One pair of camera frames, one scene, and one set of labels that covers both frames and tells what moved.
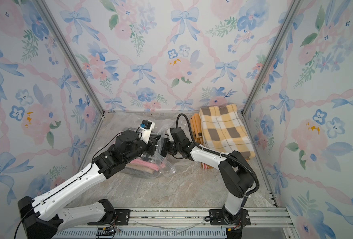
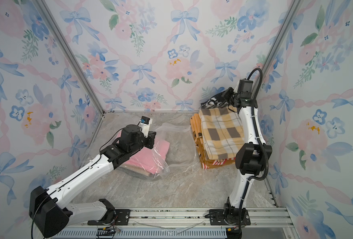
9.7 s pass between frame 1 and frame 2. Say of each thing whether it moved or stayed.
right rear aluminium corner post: stayed
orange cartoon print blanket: stayed
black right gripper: moved
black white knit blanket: moved
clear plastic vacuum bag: moved
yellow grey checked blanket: stayed
